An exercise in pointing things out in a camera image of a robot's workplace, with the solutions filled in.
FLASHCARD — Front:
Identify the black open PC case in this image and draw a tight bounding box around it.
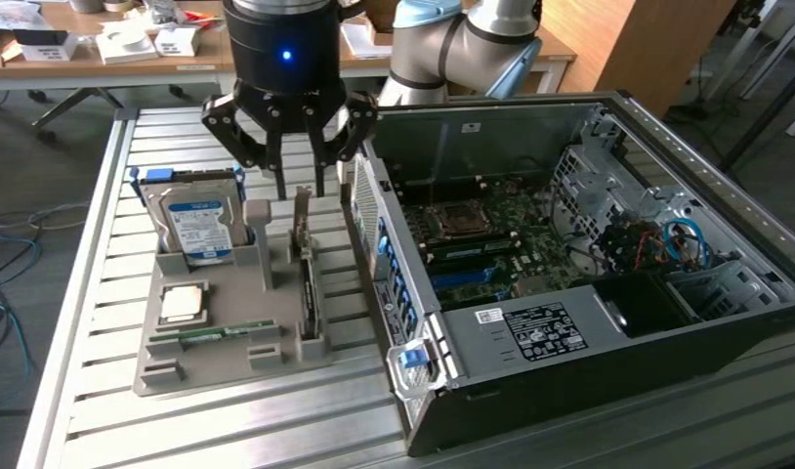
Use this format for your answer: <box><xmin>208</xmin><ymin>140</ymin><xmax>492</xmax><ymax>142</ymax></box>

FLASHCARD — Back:
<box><xmin>336</xmin><ymin>90</ymin><xmax>795</xmax><ymax>458</ymax></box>

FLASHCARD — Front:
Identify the silver CPU chip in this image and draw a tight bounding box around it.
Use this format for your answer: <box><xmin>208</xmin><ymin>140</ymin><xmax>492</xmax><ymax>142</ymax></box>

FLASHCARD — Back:
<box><xmin>158</xmin><ymin>285</ymin><xmax>208</xmax><ymax>323</ymax></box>

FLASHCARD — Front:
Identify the green motherboard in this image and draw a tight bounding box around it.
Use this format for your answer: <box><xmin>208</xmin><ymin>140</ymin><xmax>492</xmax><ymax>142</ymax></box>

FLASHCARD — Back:
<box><xmin>400</xmin><ymin>178</ymin><xmax>607</xmax><ymax>312</ymax></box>

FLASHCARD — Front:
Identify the hard disk in blue carrier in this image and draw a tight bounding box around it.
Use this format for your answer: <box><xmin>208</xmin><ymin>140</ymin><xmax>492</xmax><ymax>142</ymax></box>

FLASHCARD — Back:
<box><xmin>128</xmin><ymin>165</ymin><xmax>247</xmax><ymax>268</ymax></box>

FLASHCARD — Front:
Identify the white paper booklet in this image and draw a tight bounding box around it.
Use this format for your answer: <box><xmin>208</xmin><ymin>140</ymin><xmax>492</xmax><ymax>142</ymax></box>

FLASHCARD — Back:
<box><xmin>341</xmin><ymin>22</ymin><xmax>393</xmax><ymax>61</ymax></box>

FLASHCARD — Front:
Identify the gray parts rack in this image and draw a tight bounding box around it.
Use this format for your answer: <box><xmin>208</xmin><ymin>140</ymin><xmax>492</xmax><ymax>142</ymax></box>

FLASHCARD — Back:
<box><xmin>130</xmin><ymin>197</ymin><xmax>337</xmax><ymax>398</ymax></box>

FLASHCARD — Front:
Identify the black wire bundle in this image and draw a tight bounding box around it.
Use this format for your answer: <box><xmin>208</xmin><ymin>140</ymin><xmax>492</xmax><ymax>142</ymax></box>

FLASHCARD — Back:
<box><xmin>565</xmin><ymin>222</ymin><xmax>640</xmax><ymax>275</ymax></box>

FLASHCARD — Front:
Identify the blue case release latch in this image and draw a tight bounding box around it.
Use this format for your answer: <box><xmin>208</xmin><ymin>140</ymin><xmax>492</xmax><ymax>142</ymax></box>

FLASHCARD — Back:
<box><xmin>396</xmin><ymin>349</ymin><xmax>431</xmax><ymax>371</ymax></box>

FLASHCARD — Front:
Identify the installed green RAM stick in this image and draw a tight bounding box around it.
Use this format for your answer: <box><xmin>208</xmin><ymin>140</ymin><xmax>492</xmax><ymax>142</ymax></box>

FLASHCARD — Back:
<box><xmin>428</xmin><ymin>238</ymin><xmax>513</xmax><ymax>261</ymax></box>

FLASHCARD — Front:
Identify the blue data wire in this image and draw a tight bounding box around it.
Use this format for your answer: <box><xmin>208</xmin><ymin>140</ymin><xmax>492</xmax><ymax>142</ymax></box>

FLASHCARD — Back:
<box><xmin>656</xmin><ymin>218</ymin><xmax>712</xmax><ymax>273</ymax></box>

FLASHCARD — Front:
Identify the clear plastic bag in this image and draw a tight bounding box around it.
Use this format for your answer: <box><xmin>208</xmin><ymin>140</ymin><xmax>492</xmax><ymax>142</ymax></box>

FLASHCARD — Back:
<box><xmin>0</xmin><ymin>0</ymin><xmax>53</xmax><ymax>38</ymax></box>

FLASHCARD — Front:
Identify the blue expansion slot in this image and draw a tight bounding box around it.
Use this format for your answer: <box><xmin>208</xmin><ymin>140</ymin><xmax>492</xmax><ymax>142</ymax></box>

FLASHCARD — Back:
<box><xmin>432</xmin><ymin>271</ymin><xmax>496</xmax><ymax>290</ymax></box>

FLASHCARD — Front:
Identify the gray desk leg with caster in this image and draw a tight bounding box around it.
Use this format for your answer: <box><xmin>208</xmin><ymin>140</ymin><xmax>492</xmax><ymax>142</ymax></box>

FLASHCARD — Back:
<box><xmin>30</xmin><ymin>86</ymin><xmax>125</xmax><ymax>144</ymax></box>

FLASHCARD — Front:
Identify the white labelled box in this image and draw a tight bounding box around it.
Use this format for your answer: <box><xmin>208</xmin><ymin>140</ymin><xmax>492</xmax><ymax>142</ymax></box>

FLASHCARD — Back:
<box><xmin>153</xmin><ymin>26</ymin><xmax>201</xmax><ymax>58</ymax></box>

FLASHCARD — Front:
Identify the dark metal post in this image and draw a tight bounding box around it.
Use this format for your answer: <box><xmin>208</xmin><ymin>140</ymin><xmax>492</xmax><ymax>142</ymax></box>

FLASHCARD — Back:
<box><xmin>721</xmin><ymin>43</ymin><xmax>795</xmax><ymax>172</ymax></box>

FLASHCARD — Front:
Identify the loose green RAM stick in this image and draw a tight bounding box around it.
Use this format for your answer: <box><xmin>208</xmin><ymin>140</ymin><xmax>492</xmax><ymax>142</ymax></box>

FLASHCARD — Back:
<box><xmin>148</xmin><ymin>320</ymin><xmax>276</xmax><ymax>343</ymax></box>

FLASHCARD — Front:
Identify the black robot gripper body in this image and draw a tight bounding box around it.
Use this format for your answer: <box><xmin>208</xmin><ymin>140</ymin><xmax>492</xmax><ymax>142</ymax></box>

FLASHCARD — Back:
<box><xmin>223</xmin><ymin>0</ymin><xmax>348</xmax><ymax>136</ymax></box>

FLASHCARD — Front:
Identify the brown cardboard box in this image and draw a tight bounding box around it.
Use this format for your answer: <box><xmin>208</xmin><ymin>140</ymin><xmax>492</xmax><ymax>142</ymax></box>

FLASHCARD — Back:
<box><xmin>361</xmin><ymin>0</ymin><xmax>404</xmax><ymax>33</ymax></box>

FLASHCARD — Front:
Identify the wooden desk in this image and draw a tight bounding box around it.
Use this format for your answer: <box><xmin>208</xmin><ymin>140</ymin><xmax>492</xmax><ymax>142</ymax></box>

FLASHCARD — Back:
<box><xmin>0</xmin><ymin>0</ymin><xmax>579</xmax><ymax>107</ymax></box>

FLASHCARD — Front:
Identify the gray metal disk bay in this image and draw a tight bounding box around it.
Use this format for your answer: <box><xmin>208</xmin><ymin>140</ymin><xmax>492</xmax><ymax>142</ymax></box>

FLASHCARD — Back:
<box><xmin>663</xmin><ymin>261</ymin><xmax>784</xmax><ymax>323</ymax></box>

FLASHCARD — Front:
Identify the black graphics card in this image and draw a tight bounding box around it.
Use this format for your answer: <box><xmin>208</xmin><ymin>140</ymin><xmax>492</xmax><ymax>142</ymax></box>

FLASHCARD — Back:
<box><xmin>291</xmin><ymin>184</ymin><xmax>324</xmax><ymax>343</ymax></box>

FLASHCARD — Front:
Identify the red orange wire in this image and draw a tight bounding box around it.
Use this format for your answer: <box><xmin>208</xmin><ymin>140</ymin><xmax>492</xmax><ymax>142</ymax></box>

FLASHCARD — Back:
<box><xmin>636</xmin><ymin>229</ymin><xmax>665</xmax><ymax>268</ymax></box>

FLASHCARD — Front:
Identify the gray power supply unit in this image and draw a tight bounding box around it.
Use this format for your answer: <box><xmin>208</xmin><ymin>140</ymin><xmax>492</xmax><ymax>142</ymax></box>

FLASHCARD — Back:
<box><xmin>435</xmin><ymin>285</ymin><xmax>627</xmax><ymax>387</ymax></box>

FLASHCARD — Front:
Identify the red orange packet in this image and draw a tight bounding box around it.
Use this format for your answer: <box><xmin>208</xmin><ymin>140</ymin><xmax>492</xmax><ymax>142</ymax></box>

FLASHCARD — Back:
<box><xmin>185</xmin><ymin>9</ymin><xmax>224</xmax><ymax>29</ymax></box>

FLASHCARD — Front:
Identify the perforated metal drive cage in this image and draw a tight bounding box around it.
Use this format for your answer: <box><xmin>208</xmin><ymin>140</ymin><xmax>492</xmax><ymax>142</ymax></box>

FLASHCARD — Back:
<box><xmin>549</xmin><ymin>144</ymin><xmax>637</xmax><ymax>250</ymax></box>

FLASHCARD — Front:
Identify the blue floor cable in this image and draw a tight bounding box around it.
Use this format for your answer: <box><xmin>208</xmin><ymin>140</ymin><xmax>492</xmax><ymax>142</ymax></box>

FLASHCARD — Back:
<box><xmin>0</xmin><ymin>222</ymin><xmax>44</xmax><ymax>416</ymax></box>

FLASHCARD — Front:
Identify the white box with black top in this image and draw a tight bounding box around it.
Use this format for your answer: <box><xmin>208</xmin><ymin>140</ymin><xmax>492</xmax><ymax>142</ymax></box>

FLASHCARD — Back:
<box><xmin>10</xmin><ymin>28</ymin><xmax>80</xmax><ymax>63</ymax></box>

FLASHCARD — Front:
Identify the white floor cable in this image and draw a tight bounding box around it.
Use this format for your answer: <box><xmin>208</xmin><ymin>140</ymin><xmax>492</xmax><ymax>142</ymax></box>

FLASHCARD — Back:
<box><xmin>0</xmin><ymin>202</ymin><xmax>89</xmax><ymax>231</ymax></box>

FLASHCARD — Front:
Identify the white box with round roll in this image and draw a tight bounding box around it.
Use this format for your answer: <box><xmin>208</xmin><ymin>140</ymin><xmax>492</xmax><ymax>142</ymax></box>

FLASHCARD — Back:
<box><xmin>94</xmin><ymin>21</ymin><xmax>160</xmax><ymax>65</ymax></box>

